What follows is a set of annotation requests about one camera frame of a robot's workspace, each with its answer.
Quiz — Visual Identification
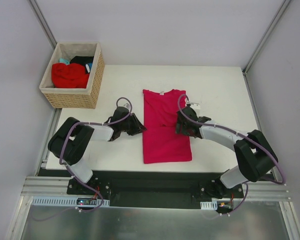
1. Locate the magenta pink t shirt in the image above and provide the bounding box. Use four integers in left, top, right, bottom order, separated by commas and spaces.
142, 89, 193, 164

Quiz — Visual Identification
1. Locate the wicker basket with liner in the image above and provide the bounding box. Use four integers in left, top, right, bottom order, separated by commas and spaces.
39, 42, 105, 109

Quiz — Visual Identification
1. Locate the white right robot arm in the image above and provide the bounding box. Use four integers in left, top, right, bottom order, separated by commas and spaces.
176, 104, 278, 199

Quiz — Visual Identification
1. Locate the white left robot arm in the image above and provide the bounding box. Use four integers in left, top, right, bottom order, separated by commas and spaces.
48, 106, 147, 195

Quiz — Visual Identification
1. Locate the red t shirt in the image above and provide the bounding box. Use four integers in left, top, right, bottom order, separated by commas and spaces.
51, 63, 90, 89

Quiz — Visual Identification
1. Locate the black t shirt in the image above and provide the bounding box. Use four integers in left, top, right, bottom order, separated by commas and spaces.
69, 55, 94, 74

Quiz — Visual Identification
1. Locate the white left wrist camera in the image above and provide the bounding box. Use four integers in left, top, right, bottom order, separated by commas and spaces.
123, 103, 132, 111

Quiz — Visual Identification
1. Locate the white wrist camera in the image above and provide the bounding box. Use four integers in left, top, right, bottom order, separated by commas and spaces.
188, 102, 201, 114
123, 103, 132, 111

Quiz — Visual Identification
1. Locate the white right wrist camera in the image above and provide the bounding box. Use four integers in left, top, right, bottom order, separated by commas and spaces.
188, 102, 201, 114

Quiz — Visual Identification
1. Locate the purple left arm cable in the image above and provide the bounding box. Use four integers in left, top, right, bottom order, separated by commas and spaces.
31, 97, 134, 221

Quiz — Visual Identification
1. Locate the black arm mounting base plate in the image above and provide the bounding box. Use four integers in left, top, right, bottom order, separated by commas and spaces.
66, 169, 243, 208

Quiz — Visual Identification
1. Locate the right white cable duct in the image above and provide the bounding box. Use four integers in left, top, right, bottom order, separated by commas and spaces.
200, 201, 218, 211

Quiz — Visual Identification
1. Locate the white cable duct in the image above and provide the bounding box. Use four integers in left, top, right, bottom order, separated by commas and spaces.
32, 196, 110, 208
200, 201, 218, 211

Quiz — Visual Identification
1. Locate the aluminium frame rail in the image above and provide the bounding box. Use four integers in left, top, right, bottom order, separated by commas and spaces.
21, 159, 293, 201

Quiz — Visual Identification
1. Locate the left white cable duct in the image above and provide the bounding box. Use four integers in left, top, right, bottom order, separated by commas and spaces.
32, 196, 110, 208

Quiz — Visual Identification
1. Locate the left aluminium frame post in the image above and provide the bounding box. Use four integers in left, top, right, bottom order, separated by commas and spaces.
27, 0, 58, 49

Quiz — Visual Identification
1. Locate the aluminium frame post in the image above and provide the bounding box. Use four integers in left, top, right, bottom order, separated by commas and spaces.
27, 0, 58, 49
242, 0, 293, 76

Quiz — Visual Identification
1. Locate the right aluminium frame post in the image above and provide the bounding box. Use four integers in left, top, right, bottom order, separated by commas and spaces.
242, 0, 293, 76

